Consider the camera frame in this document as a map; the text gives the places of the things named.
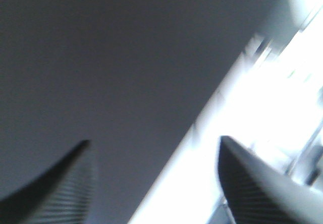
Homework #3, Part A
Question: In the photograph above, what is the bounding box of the white open fridge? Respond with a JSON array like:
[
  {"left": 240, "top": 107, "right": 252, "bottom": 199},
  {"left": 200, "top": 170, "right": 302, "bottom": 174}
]
[{"left": 129, "top": 0, "right": 322, "bottom": 223}]

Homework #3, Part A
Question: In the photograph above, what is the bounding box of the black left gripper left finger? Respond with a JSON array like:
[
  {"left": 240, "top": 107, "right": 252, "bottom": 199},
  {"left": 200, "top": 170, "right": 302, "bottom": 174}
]
[{"left": 1, "top": 140, "right": 97, "bottom": 223}]

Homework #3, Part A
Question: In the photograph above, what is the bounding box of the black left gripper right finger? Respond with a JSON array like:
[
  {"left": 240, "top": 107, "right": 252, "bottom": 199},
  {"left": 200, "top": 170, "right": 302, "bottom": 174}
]
[{"left": 218, "top": 136, "right": 322, "bottom": 223}]

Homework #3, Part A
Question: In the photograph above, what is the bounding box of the fridge door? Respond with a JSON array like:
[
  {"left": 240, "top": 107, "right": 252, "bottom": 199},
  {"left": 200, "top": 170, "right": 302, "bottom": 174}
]
[{"left": 1, "top": 0, "right": 277, "bottom": 223}]

